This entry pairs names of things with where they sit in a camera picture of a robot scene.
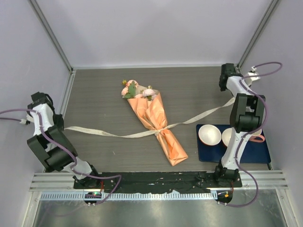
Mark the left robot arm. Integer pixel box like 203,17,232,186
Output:
27,92,101,189

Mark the white slotted cable duct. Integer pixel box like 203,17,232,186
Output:
40,191,217,201

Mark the left white bowl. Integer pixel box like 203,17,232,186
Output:
198,124,222,146

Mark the cream ribbon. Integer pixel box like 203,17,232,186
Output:
65,97,235,139

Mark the peach fake flower with buds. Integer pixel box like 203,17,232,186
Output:
121,80,139,99

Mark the right white bowl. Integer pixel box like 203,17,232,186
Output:
222,128,232,147

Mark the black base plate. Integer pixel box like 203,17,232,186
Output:
73,171,242,194

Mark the light pink fake flower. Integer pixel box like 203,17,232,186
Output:
142,86,157,101

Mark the orange beige wrapping paper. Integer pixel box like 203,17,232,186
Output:
127,85,188,166

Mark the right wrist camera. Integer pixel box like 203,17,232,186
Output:
244,66,260,87

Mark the white bowl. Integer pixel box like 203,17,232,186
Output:
222,128,232,147
198,124,222,146

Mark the pink mug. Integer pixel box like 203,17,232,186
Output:
249,129,265,143

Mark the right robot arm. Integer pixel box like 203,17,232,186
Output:
214,63,265,187

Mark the dark blue mat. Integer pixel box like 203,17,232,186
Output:
196,124,271,164

